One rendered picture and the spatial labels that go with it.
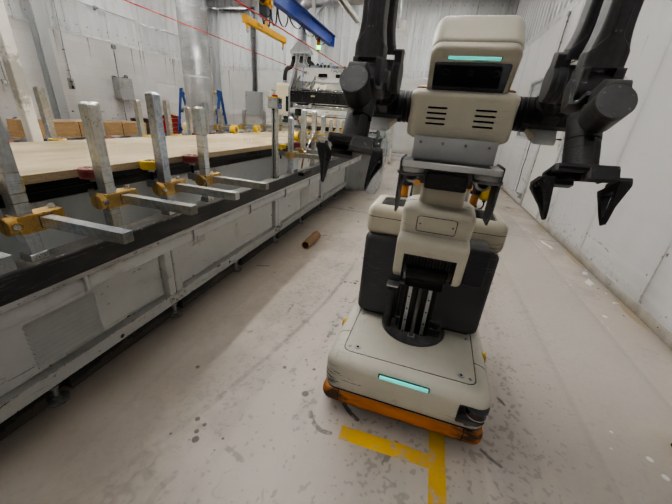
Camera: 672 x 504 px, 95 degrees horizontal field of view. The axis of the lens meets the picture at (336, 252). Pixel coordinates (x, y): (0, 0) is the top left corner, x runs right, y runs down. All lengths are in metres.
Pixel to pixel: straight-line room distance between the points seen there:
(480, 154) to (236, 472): 1.27
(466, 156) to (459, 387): 0.80
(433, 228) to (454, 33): 0.51
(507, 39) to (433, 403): 1.12
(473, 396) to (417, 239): 0.60
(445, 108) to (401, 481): 1.21
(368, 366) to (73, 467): 1.05
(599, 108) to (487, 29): 0.38
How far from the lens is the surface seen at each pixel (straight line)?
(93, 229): 1.03
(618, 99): 0.71
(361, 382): 1.30
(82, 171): 1.38
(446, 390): 1.27
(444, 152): 0.95
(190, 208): 1.12
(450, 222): 1.01
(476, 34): 0.95
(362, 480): 1.32
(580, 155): 0.74
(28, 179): 1.36
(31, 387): 1.64
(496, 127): 0.98
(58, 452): 1.60
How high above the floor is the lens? 1.13
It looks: 24 degrees down
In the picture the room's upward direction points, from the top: 5 degrees clockwise
